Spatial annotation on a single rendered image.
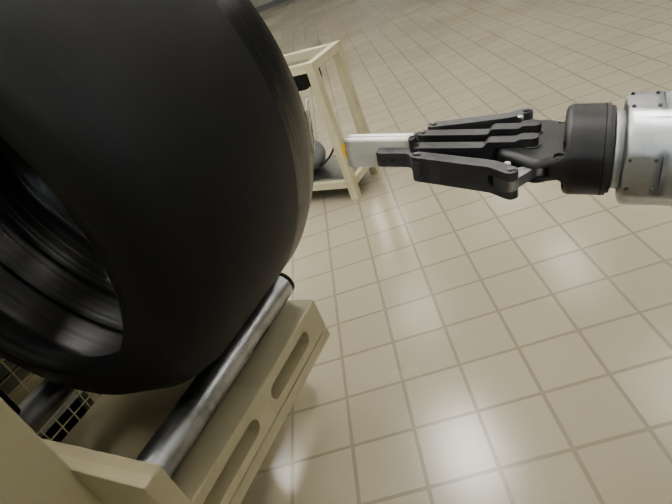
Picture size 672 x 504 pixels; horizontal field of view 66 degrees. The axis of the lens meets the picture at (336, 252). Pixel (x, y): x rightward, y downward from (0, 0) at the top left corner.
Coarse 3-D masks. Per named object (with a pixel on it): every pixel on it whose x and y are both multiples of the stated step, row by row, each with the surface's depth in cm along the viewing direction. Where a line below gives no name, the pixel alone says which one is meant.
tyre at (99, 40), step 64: (0, 0) 38; (64, 0) 39; (128, 0) 43; (192, 0) 48; (0, 64) 38; (64, 64) 39; (128, 64) 41; (192, 64) 46; (256, 64) 53; (0, 128) 41; (64, 128) 39; (128, 128) 41; (192, 128) 44; (256, 128) 52; (0, 192) 85; (64, 192) 43; (128, 192) 42; (192, 192) 45; (256, 192) 52; (0, 256) 83; (64, 256) 89; (128, 256) 46; (192, 256) 47; (256, 256) 55; (0, 320) 77; (64, 320) 82; (128, 320) 52; (192, 320) 52; (64, 384) 71; (128, 384) 62
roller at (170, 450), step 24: (288, 288) 80; (264, 312) 75; (240, 336) 71; (216, 360) 68; (240, 360) 69; (192, 384) 65; (216, 384) 65; (192, 408) 62; (216, 408) 66; (168, 432) 60; (192, 432) 61; (144, 456) 58; (168, 456) 58
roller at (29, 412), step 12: (48, 384) 76; (60, 384) 77; (36, 396) 75; (48, 396) 75; (60, 396) 76; (24, 408) 73; (36, 408) 74; (48, 408) 75; (24, 420) 72; (36, 420) 73; (36, 432) 74
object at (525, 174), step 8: (520, 168) 42; (528, 168) 42; (544, 168) 42; (520, 176) 41; (528, 176) 42; (536, 176) 43; (496, 184) 42; (504, 184) 42; (512, 184) 41; (520, 184) 42
